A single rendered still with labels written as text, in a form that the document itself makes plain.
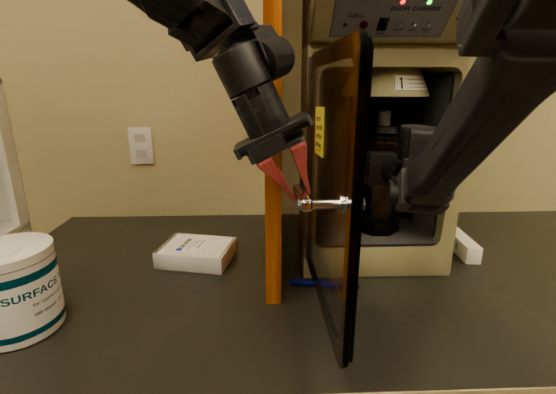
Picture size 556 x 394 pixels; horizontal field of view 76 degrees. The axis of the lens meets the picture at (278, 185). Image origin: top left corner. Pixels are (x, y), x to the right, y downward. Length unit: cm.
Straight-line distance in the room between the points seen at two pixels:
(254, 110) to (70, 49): 88
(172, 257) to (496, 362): 62
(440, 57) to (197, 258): 63
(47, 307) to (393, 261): 65
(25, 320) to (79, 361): 11
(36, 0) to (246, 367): 110
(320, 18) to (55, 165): 95
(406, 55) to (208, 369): 62
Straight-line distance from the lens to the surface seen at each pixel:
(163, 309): 73
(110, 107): 121
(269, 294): 70
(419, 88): 77
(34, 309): 70
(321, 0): 62
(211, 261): 80
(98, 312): 76
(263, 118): 43
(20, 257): 67
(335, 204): 43
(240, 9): 45
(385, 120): 80
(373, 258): 80
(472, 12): 28
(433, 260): 85
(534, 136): 142
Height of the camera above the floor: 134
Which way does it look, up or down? 15 degrees down
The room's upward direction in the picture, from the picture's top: straight up
